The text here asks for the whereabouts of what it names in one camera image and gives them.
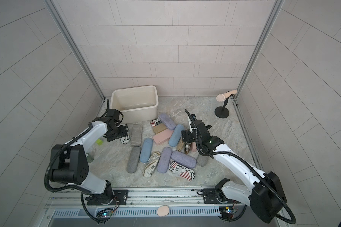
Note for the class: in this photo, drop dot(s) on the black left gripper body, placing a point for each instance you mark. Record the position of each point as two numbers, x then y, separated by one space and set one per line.
119 132

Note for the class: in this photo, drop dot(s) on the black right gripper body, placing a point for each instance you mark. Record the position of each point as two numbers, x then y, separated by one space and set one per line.
191 136

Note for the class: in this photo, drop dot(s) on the newspaper print case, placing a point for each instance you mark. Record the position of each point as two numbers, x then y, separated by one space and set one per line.
126 138

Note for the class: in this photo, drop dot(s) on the grey rectangular fabric case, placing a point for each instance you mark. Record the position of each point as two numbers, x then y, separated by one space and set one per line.
136 135

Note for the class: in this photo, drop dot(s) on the blue oval case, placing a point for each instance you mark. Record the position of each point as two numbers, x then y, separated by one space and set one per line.
146 150

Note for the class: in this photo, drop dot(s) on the dark grey oval case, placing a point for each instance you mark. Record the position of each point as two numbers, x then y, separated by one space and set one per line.
133 159

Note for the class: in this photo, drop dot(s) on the cream patterned glasses case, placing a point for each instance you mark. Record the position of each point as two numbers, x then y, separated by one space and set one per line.
152 164

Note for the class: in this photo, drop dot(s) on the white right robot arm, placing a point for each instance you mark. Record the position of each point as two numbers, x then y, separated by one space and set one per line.
262 192

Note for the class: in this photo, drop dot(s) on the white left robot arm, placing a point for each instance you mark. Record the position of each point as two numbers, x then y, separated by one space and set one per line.
68 167

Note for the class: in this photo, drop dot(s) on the cream plastic storage box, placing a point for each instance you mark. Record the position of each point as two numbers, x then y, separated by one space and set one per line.
137 104

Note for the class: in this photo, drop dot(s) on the pink slim case right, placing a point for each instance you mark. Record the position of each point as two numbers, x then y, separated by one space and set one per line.
193 147

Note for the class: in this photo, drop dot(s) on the plaid brown case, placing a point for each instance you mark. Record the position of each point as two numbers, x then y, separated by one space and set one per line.
187 148

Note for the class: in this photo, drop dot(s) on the light blue case middle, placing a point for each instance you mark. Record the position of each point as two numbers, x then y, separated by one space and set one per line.
176 135

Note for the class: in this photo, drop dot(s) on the grey oval case right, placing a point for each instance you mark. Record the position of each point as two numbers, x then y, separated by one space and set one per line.
202 160

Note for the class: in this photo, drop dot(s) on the green small cube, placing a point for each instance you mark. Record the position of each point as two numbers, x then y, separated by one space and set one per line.
99 142

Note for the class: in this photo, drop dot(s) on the purple case lower right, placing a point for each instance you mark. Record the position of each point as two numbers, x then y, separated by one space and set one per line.
184 159

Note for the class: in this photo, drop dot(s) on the purple case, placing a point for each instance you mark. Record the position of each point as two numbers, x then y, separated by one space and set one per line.
167 121
184 159

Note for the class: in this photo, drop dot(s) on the purple case upper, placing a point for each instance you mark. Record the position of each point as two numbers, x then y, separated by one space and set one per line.
167 121

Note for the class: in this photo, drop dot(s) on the pink microphone on black stand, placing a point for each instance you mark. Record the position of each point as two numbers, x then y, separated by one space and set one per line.
223 112

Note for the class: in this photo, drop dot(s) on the pink case middle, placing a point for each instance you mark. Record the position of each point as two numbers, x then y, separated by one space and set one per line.
162 136

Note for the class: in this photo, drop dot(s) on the lilac case lower middle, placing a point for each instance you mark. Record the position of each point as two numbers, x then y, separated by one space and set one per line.
164 160

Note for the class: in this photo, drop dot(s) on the tan case upper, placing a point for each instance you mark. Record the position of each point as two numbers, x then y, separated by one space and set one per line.
159 128

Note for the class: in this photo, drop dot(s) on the flag newspaper case front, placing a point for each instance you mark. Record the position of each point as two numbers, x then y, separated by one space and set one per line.
181 171

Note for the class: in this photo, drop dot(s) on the flag print case upper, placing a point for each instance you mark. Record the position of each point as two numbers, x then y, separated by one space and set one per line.
155 122

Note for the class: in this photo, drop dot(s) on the right circuit board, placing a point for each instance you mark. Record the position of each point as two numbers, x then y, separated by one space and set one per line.
227 212

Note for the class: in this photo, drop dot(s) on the circuit board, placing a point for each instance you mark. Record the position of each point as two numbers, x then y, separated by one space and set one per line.
227 212
106 213

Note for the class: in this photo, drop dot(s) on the left circuit board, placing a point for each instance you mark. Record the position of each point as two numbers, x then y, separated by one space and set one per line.
106 213

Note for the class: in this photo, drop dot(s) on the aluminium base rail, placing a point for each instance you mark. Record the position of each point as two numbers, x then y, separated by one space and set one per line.
173 197

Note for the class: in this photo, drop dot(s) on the pink oval pad on rail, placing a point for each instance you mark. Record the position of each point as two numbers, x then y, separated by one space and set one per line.
163 211

